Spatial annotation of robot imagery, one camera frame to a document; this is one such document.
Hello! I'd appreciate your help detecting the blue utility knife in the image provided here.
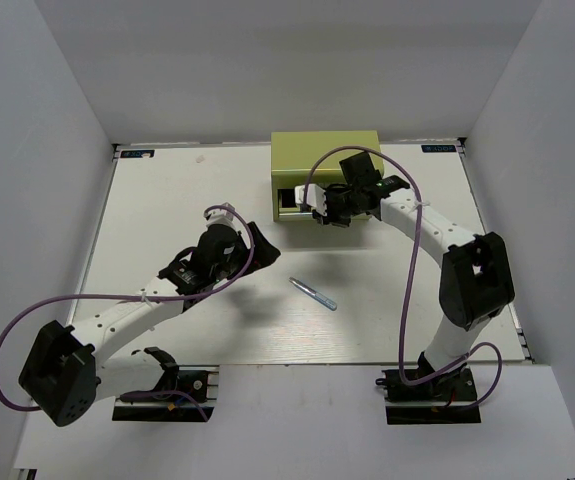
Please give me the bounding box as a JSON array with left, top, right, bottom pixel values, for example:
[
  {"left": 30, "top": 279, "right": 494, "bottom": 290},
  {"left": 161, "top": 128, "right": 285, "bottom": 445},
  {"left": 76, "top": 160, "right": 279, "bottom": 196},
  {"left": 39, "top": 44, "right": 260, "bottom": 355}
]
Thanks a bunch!
[{"left": 289, "top": 277, "right": 337, "bottom": 311}]

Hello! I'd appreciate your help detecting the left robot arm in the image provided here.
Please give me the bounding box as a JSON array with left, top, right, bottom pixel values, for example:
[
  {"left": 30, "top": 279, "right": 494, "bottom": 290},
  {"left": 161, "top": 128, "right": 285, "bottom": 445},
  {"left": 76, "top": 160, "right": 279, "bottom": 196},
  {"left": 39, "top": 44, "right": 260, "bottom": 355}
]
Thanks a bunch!
[{"left": 19, "top": 222, "right": 281, "bottom": 427}]

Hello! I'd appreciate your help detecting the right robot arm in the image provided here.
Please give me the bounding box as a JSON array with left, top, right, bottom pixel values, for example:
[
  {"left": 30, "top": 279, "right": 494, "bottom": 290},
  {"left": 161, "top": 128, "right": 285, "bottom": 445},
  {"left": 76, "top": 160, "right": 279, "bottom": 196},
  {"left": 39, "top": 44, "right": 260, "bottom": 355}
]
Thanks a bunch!
[{"left": 295, "top": 146, "right": 515, "bottom": 399}]

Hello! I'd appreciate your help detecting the green metal drawer toolbox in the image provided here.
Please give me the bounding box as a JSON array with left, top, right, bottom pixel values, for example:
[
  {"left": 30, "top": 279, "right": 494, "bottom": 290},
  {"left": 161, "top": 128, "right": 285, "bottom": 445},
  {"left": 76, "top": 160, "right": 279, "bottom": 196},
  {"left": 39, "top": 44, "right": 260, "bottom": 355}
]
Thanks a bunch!
[{"left": 271, "top": 130, "right": 380, "bottom": 222}]

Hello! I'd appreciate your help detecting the right blue corner label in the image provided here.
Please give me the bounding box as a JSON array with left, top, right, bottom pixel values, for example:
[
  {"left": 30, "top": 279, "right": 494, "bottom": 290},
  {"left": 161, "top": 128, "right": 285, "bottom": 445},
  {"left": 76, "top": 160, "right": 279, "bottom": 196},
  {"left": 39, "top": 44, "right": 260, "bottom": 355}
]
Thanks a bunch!
[{"left": 421, "top": 144, "right": 457, "bottom": 153}]

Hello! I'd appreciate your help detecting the blue corner label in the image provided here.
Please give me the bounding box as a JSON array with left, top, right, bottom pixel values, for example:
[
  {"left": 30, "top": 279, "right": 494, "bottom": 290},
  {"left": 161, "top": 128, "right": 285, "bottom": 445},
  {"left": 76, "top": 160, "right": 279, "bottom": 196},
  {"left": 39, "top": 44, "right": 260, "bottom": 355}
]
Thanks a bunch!
[
  {"left": 421, "top": 144, "right": 457, "bottom": 153},
  {"left": 120, "top": 149, "right": 155, "bottom": 159}
]

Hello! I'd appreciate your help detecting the left blue corner label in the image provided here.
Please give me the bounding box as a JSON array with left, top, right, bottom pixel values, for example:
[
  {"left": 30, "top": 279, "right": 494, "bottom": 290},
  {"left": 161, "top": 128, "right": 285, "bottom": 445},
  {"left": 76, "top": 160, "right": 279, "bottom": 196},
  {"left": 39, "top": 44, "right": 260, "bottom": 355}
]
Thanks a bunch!
[{"left": 120, "top": 149, "right": 155, "bottom": 159}]

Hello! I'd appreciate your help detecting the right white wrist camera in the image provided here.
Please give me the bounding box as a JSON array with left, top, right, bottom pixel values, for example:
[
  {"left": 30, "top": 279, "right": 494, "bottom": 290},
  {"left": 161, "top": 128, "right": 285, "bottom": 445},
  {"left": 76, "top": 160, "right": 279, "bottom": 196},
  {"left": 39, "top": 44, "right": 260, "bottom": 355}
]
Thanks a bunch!
[{"left": 294, "top": 184, "right": 327, "bottom": 217}]

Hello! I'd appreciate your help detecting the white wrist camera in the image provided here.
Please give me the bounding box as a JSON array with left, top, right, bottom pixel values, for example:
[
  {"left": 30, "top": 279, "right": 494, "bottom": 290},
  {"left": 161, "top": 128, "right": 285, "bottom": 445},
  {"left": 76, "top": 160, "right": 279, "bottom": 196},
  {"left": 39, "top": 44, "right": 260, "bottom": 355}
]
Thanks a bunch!
[
  {"left": 294, "top": 184, "right": 327, "bottom": 217},
  {"left": 203, "top": 202, "right": 236, "bottom": 229}
]

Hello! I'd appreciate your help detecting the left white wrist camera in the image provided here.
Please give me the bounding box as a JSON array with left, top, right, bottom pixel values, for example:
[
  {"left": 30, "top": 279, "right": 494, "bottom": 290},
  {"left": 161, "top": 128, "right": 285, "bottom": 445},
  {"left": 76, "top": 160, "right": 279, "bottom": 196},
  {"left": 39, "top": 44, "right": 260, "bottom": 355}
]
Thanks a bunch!
[{"left": 203, "top": 202, "right": 236, "bottom": 229}]

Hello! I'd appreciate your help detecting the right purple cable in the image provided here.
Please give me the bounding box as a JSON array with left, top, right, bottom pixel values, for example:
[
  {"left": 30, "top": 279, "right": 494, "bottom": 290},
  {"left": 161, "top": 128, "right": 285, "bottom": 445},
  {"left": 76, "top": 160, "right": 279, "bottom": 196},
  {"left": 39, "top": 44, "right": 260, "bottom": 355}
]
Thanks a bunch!
[{"left": 302, "top": 144, "right": 502, "bottom": 412}]

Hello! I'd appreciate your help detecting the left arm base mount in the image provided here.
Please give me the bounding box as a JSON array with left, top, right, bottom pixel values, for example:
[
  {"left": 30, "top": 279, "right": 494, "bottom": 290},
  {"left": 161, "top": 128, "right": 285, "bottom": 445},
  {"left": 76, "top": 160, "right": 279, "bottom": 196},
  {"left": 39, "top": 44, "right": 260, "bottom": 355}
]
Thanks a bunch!
[{"left": 112, "top": 367, "right": 219, "bottom": 423}]

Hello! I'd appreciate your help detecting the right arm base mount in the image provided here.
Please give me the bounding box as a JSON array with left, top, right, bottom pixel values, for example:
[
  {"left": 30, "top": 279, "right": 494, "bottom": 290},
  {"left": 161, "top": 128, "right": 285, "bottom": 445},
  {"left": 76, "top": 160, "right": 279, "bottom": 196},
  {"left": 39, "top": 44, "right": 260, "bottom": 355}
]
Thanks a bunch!
[{"left": 375, "top": 366, "right": 481, "bottom": 426}]

